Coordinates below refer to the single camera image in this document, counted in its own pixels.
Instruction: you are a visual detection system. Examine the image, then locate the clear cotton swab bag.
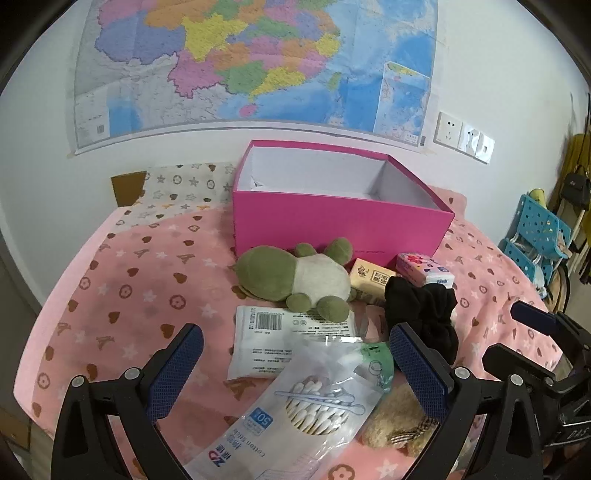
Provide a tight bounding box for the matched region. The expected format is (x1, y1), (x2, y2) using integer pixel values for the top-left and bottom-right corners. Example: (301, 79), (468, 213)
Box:
(185, 336), (393, 480)

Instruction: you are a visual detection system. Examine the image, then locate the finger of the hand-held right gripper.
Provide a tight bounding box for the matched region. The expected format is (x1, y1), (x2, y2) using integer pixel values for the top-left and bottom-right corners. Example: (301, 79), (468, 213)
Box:
(482, 342), (568, 393)
(510, 301), (591, 356)

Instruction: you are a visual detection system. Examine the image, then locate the green and white packet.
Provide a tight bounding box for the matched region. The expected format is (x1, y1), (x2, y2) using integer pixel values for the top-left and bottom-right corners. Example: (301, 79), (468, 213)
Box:
(358, 342), (394, 393)

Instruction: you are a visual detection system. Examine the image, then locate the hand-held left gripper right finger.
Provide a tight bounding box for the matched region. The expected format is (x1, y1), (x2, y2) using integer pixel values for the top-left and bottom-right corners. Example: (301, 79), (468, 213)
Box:
(389, 322), (548, 480)

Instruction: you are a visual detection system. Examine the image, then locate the green and cream plush toy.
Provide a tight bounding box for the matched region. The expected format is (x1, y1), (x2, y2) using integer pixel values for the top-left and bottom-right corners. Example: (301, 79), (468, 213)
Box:
(235, 237), (356, 321)

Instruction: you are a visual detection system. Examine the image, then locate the white wall socket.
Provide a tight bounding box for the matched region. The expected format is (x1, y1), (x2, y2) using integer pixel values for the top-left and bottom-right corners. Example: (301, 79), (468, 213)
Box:
(434, 111), (462, 148)
(457, 122), (481, 155)
(475, 131), (495, 164)

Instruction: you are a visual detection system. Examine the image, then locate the pink printed blanket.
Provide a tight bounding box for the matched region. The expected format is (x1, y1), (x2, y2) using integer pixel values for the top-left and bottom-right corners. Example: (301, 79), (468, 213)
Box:
(14, 185), (564, 480)

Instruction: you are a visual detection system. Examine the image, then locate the orange yellow tissue pack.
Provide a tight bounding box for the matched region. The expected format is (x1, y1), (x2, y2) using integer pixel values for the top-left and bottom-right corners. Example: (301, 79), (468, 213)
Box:
(348, 257), (398, 305)

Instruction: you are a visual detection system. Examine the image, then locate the colourful wall map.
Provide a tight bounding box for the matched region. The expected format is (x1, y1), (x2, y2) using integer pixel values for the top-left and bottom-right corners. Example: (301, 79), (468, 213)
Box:
(65, 0), (444, 160)

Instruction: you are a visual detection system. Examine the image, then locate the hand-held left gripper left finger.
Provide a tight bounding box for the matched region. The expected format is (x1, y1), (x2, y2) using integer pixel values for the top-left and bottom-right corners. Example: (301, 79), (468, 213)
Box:
(51, 323), (206, 480)

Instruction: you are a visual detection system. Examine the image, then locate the pink cardboard box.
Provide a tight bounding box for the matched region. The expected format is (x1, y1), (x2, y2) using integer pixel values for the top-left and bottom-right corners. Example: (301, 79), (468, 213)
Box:
(231, 140), (455, 271)

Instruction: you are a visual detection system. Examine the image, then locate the cream printed pillow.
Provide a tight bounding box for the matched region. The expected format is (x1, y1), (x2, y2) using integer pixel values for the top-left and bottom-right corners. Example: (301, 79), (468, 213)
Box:
(113, 161), (241, 232)

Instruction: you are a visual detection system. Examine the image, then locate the blue plastic rack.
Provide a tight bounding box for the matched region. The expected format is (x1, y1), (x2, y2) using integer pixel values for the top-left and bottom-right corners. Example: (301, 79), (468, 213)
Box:
(501, 194), (573, 296)

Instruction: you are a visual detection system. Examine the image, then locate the white barcode wipes packet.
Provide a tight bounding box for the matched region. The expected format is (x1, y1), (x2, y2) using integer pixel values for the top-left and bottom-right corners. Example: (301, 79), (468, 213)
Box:
(226, 305), (356, 380)

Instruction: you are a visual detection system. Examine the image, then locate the black scrunchie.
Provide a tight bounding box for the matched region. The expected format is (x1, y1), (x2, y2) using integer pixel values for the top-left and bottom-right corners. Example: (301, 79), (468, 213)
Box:
(385, 276), (459, 365)

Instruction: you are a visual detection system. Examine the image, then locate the floral print tissue pack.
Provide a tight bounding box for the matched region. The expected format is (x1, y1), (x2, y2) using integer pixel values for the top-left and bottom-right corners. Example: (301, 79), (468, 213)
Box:
(396, 251), (451, 289)

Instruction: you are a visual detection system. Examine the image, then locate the brown headboard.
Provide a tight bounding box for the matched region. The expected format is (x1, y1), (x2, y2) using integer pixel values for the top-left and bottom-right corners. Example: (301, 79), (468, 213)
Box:
(111, 171), (148, 208)

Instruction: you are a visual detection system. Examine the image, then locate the black handbag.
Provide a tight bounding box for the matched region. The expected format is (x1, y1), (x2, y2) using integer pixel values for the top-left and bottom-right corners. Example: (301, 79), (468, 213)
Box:
(561, 173), (591, 208)

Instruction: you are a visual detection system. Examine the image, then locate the yellow hanging garment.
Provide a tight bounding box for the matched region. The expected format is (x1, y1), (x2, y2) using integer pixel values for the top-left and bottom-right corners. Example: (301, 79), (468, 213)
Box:
(561, 134), (591, 185)

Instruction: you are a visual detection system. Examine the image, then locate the beige plush bear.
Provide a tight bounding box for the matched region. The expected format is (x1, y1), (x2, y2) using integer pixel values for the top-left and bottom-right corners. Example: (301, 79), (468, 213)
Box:
(360, 383), (439, 457)

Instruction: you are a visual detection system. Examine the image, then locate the pink packet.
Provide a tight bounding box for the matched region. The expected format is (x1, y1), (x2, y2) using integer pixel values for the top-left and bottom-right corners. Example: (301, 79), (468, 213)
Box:
(353, 305), (391, 342)

